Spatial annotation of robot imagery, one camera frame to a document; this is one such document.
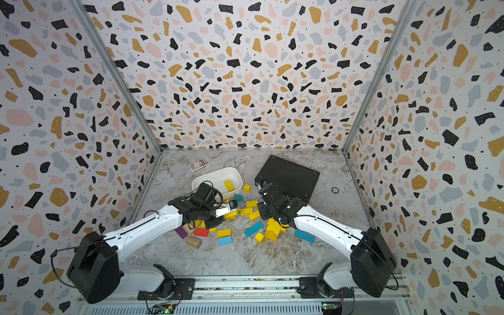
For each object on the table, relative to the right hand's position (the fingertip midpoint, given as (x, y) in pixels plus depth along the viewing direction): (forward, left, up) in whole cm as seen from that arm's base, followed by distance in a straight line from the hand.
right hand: (264, 205), depth 84 cm
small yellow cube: (-10, +2, -11) cm, 15 cm away
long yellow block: (+18, +20, -11) cm, 29 cm away
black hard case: (+22, -18, -12) cm, 30 cm away
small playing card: (+30, +40, -10) cm, 51 cm away
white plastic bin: (+22, +27, -11) cm, 36 cm away
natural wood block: (-13, +30, -10) cm, 34 cm away
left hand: (-3, +17, -3) cm, 18 cm away
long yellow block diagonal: (+1, +5, -11) cm, 13 cm away
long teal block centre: (-5, +5, -13) cm, 15 cm away
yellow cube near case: (+15, +10, -10) cm, 20 cm away
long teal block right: (-8, -18, -13) cm, 24 cm away
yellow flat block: (-8, +18, -12) cm, 23 cm away
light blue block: (-11, +17, -12) cm, 23 cm away
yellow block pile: (-6, -4, -11) cm, 13 cm away
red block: (-8, +28, -10) cm, 31 cm away
